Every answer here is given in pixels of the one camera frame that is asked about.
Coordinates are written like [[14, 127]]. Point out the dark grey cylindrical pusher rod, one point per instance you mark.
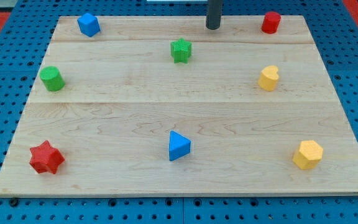
[[213, 14]]

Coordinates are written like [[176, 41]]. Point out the green star block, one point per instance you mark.
[[180, 50]]

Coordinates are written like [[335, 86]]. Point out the red star block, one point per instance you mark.
[[45, 158]]

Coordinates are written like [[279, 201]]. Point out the red cylinder block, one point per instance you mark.
[[271, 22]]

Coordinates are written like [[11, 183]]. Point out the yellow heart block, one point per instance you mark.
[[268, 78]]

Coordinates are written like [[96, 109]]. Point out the light wooden board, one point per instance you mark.
[[123, 95]]

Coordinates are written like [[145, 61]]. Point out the blue cube block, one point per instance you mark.
[[88, 24]]

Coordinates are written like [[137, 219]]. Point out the blue triangle block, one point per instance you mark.
[[179, 146]]

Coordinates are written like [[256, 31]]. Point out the yellow hexagon block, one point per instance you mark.
[[308, 155]]

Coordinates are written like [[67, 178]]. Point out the green cylinder block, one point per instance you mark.
[[51, 78]]

